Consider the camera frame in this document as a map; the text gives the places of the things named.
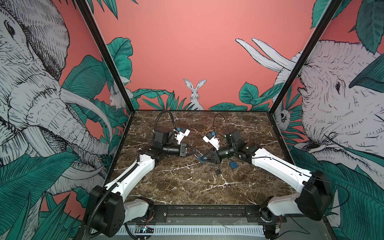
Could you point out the white slotted cable duct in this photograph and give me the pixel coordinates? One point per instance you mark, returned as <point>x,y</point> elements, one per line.
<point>178,230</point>

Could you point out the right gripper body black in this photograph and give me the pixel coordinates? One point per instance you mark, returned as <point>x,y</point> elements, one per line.
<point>217,157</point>

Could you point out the small green circuit board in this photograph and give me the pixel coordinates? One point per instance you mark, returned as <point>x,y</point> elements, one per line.
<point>144,230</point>

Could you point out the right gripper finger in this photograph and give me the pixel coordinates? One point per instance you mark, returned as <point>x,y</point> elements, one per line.
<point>206,156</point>
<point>204,161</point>

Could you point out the black corner post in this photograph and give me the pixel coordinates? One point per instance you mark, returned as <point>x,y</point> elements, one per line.
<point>324,21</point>
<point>99,40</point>

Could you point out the right black corner post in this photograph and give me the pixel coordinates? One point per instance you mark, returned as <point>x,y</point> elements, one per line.
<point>324,21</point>

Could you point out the dark grey padlock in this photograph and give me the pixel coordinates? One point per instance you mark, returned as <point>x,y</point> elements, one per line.
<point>218,172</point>

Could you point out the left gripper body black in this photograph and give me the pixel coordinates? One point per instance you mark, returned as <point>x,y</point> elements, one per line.
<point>182,146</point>

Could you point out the left black corner post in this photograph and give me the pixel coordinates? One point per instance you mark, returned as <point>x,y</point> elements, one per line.
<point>99,40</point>

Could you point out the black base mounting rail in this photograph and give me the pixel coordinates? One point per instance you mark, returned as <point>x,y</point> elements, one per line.
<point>204,211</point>

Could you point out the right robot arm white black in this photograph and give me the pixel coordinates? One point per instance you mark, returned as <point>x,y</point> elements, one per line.
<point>313,192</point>

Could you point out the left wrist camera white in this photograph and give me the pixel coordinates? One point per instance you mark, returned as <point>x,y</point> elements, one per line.
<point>180,134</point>

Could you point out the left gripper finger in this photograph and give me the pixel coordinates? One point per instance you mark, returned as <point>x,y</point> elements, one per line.
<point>192,149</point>
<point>192,153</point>

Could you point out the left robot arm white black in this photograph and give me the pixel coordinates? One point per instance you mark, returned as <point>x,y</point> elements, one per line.
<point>163,144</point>

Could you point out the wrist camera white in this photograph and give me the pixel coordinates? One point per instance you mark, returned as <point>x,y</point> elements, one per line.
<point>212,139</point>
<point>180,134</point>

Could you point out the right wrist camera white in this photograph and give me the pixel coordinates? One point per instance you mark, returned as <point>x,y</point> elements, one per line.
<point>212,139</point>

